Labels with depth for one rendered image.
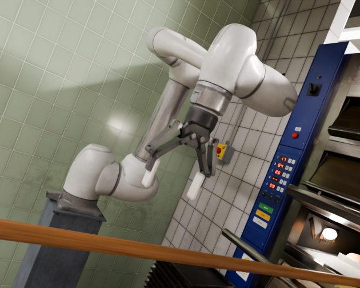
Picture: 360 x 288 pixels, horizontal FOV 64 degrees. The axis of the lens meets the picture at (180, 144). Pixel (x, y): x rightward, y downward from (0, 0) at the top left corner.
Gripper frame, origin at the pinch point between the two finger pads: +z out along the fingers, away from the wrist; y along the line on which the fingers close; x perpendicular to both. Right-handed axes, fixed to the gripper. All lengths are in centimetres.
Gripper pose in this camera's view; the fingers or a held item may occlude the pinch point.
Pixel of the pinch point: (170, 188)
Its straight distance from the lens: 69.9
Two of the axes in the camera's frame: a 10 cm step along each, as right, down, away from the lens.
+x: 4.7, 2.5, -8.4
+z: -4.1, 9.1, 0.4
